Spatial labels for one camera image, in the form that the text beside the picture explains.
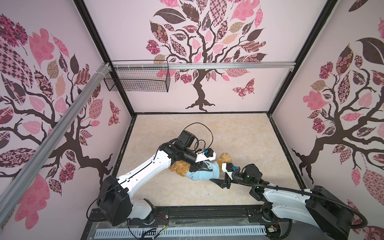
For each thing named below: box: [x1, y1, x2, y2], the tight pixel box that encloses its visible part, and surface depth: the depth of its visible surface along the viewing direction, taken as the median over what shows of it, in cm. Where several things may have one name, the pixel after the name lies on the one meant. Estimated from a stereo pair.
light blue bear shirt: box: [186, 160, 220, 181], surface depth 69 cm
